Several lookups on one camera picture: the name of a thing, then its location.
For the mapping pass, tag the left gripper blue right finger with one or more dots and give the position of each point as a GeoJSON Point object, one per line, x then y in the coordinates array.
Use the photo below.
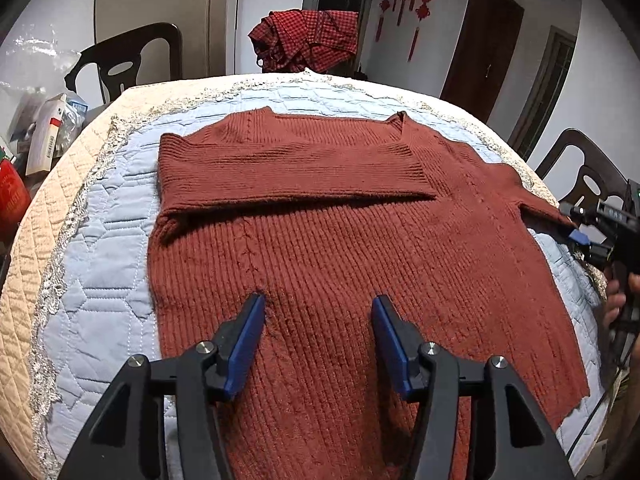
{"type": "Point", "coordinates": [398, 342]}

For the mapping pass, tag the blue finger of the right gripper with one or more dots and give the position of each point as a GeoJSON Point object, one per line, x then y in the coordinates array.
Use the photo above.
{"type": "Point", "coordinates": [590, 250]}
{"type": "Point", "coordinates": [581, 216]}

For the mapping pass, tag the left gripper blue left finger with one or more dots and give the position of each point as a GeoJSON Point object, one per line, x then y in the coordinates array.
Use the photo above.
{"type": "Point", "coordinates": [236, 342]}

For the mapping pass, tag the rust red knit sweater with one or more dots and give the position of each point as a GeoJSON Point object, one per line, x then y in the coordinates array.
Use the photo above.
{"type": "Point", "coordinates": [321, 215]}

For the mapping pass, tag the person right hand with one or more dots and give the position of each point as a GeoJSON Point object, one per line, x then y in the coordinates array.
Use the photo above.
{"type": "Point", "coordinates": [615, 296]}

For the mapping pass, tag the dark wooden chair right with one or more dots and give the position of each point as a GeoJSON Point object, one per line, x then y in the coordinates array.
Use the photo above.
{"type": "Point", "coordinates": [597, 179]}

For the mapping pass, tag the dark wooden chair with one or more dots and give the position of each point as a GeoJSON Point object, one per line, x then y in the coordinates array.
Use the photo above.
{"type": "Point", "coordinates": [597, 179]}
{"type": "Point", "coordinates": [118, 58]}

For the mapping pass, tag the blue quilted table cover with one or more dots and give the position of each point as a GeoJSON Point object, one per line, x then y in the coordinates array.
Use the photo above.
{"type": "Point", "coordinates": [76, 301]}

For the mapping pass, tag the dark brown door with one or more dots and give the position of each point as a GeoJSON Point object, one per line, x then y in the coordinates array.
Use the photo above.
{"type": "Point", "coordinates": [483, 54]}

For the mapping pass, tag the red sauce bottle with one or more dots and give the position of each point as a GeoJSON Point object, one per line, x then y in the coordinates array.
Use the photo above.
{"type": "Point", "coordinates": [14, 200]}

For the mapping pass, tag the white tube box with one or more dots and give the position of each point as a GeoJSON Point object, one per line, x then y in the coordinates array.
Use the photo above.
{"type": "Point", "coordinates": [48, 122]}

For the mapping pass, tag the clear plastic bag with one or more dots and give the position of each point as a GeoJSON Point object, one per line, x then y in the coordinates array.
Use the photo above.
{"type": "Point", "coordinates": [32, 71]}

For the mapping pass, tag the red checkered cloth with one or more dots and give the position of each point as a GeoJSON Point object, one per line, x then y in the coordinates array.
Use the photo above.
{"type": "Point", "coordinates": [295, 40]}

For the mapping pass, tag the dark wooden chair far left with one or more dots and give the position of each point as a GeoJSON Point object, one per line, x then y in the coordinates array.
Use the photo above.
{"type": "Point", "coordinates": [118, 58]}

